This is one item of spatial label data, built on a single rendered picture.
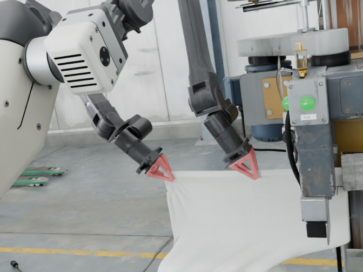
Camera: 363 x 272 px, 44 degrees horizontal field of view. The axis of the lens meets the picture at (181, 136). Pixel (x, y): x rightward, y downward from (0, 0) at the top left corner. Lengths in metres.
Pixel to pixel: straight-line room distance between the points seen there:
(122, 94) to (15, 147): 6.16
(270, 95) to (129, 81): 5.62
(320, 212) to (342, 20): 0.65
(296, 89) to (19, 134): 0.54
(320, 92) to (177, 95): 5.76
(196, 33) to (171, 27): 5.37
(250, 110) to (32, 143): 0.74
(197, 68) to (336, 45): 0.34
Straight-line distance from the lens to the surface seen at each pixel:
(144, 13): 0.96
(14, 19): 0.91
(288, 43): 1.19
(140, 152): 1.28
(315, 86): 0.93
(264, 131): 1.44
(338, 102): 0.99
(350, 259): 1.53
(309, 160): 1.01
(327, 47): 1.08
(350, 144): 1.30
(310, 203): 1.03
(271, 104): 1.38
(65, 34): 0.80
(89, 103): 1.33
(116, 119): 1.30
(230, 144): 1.16
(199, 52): 1.18
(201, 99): 1.15
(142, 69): 6.79
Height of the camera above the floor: 1.45
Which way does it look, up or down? 12 degrees down
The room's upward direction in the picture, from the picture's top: 8 degrees counter-clockwise
